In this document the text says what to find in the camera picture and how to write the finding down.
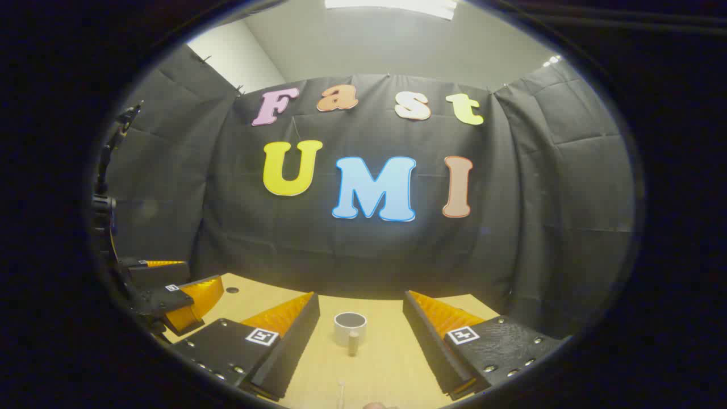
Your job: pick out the wooden desktop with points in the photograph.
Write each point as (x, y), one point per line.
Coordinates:
(375, 375)

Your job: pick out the white toothpaste tube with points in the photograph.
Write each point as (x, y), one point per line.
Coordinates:
(353, 343)

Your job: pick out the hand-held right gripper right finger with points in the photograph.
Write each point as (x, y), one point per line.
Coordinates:
(434, 352)

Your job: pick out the white cup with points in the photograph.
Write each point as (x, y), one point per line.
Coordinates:
(350, 326)

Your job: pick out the ceiling light panel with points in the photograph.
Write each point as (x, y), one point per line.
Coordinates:
(392, 7)

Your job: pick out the black backdrop cloth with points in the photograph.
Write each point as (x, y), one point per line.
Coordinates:
(369, 255)

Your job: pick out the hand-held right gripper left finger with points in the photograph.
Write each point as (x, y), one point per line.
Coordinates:
(287, 352)

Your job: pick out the wooden toothbrush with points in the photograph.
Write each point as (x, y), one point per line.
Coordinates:
(341, 395)

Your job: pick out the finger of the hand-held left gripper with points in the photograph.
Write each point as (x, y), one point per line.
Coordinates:
(162, 275)
(170, 301)

